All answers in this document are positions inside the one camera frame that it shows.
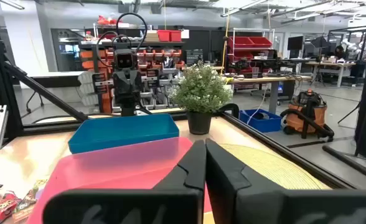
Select red plastic bin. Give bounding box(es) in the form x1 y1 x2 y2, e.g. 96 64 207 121
26 136 214 224

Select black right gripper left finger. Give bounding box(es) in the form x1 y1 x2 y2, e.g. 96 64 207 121
42 139 207 224

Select wooden workbench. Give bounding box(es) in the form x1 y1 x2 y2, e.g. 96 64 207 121
223 73 312 115

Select wire rack with red bins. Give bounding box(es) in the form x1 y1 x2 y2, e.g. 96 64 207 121
227 27 276 63

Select red storage bins pair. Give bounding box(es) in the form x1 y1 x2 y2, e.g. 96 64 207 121
157 29 183 43

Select potted plant black pot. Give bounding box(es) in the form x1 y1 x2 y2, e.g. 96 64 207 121
169 60 234 136

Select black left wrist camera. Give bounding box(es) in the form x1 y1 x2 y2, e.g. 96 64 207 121
113 49 135 71

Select blue plastic bin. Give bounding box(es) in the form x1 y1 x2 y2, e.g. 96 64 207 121
67 113 181 155

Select blue floor crate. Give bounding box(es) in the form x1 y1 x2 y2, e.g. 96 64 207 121
238 108 283 134

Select shelf with orange parts bins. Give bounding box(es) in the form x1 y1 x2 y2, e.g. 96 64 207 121
78 22 187 114

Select orange shop vacuum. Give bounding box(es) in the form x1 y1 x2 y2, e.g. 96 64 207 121
279 88 336 139

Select round woven yellow placemat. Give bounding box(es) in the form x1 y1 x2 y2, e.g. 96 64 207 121
218 143 332 191

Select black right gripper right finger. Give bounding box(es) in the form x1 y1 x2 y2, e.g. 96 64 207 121
205 138 366 224

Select yellow hanging cable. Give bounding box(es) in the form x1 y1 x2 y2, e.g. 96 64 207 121
219 14 234 85

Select black computer monitor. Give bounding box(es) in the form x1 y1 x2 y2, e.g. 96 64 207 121
286 35 304 52

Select person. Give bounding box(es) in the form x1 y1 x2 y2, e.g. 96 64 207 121
334 44 347 60

